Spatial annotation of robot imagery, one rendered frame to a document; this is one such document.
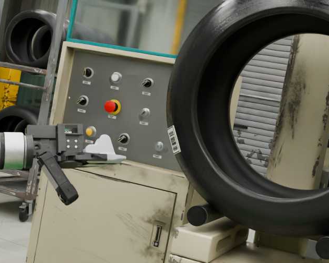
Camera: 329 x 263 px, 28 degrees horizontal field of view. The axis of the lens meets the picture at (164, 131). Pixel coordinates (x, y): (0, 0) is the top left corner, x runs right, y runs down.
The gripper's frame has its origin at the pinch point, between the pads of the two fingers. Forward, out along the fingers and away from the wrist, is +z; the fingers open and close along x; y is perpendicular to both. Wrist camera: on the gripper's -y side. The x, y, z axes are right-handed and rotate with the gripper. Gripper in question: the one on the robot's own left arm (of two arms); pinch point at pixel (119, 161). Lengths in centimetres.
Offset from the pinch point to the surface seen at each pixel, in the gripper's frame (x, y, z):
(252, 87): 789, 282, 458
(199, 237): -0.6, -16.6, 16.8
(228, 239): 11.9, -16.5, 29.5
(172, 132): -0.2, 6.5, 12.2
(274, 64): 756, 312, 484
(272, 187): 10.3, -4.4, 41.7
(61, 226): 93, -4, 5
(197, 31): -8.4, 27.6, 16.5
